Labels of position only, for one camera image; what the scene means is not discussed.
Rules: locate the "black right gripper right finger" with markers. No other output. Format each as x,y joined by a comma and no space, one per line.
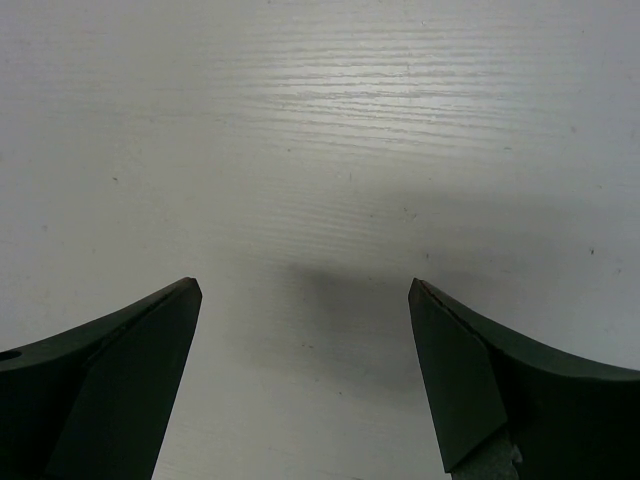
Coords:
505,406

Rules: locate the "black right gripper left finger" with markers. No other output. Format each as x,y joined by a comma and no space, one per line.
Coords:
94,402

